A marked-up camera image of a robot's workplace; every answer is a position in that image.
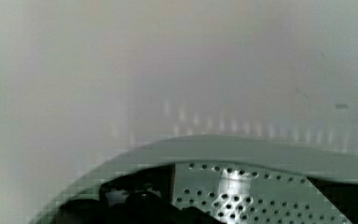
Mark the green plastic strainer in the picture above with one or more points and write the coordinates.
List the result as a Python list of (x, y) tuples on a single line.
[(234, 179)]

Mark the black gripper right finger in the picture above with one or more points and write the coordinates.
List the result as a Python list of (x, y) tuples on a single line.
[(344, 196)]

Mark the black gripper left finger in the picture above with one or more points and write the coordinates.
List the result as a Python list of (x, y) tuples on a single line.
[(144, 197)]

